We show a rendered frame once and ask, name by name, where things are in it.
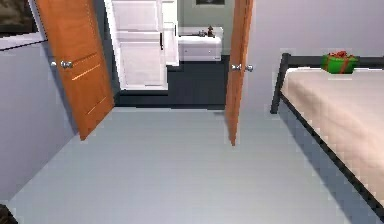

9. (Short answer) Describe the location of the dark-framed bed with beige cover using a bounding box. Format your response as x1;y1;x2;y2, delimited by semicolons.
269;52;384;224

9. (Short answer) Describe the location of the orange wooden room door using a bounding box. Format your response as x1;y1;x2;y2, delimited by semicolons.
224;0;255;147
34;0;116;142

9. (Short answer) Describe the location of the dark framed wall picture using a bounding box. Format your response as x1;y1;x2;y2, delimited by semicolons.
195;0;226;6
0;0;40;38

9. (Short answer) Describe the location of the white sink cabinet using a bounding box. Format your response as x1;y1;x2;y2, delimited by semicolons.
177;26;224;63

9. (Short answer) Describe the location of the white panelled room door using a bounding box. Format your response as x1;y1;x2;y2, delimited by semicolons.
103;0;169;91

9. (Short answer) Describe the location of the green gift box red ribbon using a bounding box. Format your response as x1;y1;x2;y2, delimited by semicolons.
320;50;359;75

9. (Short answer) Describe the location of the silver round door knob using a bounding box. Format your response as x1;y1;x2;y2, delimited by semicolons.
50;59;74;70
231;63;254;73

